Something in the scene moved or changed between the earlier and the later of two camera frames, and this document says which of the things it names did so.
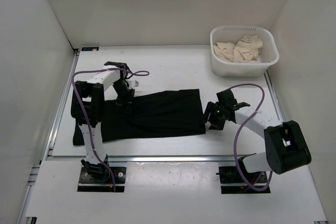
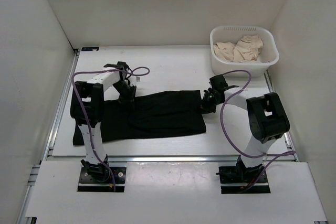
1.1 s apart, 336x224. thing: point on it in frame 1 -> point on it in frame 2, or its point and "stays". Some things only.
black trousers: (149, 113) stays
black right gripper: (210, 108) -> (205, 107)
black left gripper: (129, 99) stays
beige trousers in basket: (247, 50) stays
